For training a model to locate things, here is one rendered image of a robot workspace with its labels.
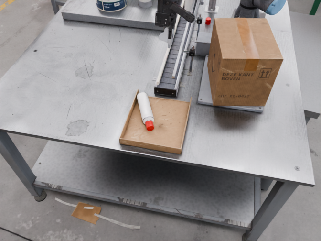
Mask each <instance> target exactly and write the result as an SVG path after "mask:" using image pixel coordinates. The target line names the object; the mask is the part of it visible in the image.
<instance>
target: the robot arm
mask: <svg viewBox="0 0 321 241"><path fill-rule="evenodd" d="M157 1H158V7H157V11H156V13H155V25H157V26H159V27H164V26H166V28H165V29H164V32H163V33H161V34H160V35H159V39H160V40H162V41H165V42H167V43H168V48H170V47H171V45H172V42H173V36H174V30H175V24H176V17H177V14H178V15H180V16H182V17H183V18H184V19H185V20H186V21H188V22H189V23H193V22H194V20H195V15H194V14H192V13H191V12H188V11H187V10H185V9H184V8H182V7H181V6H180V5H178V4H177V3H175V2H173V1H178V0H157ZM167 2H168V3H167ZM285 3H286V0H240V3H239V6H238V8H237V9H236V11H235V14H234V18H259V17H260V13H259V10H262V11H263V12H265V13H266V14H269V15H275V14H277V13H278V12H279V11H280V10H281V9H282V8H283V6H284V5H285Z"/></svg>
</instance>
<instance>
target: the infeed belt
mask: <svg viewBox="0 0 321 241"><path fill-rule="evenodd" d="M196 3H197V0H195V4H194V8H193V12H192V14H194V11H195V7H196ZM186 24H187V21H186V20H185V19H184V18H183V17H182V16H181V17H180V19H179V23H178V26H177V29H176V32H175V35H174V38H173V42H172V45H171V48H170V51H169V54H168V58H167V61H166V64H165V67H164V70H163V73H162V76H161V79H160V83H159V85H157V88H163V89H170V90H174V88H175V84H176V80H177V76H178V73H179V69H180V65H181V61H182V57H183V53H181V57H180V60H179V64H178V67H177V71H176V75H175V78H172V74H173V71H174V67H175V64H176V60H177V56H178V53H179V49H180V46H181V43H182V38H183V35H184V31H185V27H186ZM190 26H191V23H189V27H188V30H187V34H186V37H185V41H184V45H183V48H182V50H184V49H185V46H186V42H187V38H188V34H189V30H190Z"/></svg>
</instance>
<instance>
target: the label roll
mask: <svg viewBox="0 0 321 241"><path fill-rule="evenodd" d="M96 6H97V8H99V9H100V10H102V11H108V12H112V11H119V10H121V9H123V8H125V7H126V6H127V0H96Z"/></svg>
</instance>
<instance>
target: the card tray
mask: <svg viewBox="0 0 321 241"><path fill-rule="evenodd" d="M138 93H139V89H138V90H137V92H136V95H135V97H134V100H133V102H132V105H131V107H130V110H129V113H128V116H127V118H126V121H125V124H124V126H123V129H122V132H121V134H120V137H119V142H120V144H123V145H129V146H135V147H140V148H146V149H151V150H157V151H162V152H168V153H175V154H181V152H182V146H183V141H184V136H185V131H186V126H187V121H188V116H189V111H190V106H191V100H192V97H191V99H190V102H186V101H179V100H173V99H164V98H158V97H151V96H148V98H149V102H150V106H151V110H152V114H153V117H154V122H153V125H154V129H153V130H152V131H148V130H147V128H146V125H145V124H144V123H143V121H142V117H141V113H140V109H139V104H138V100H137V94H138Z"/></svg>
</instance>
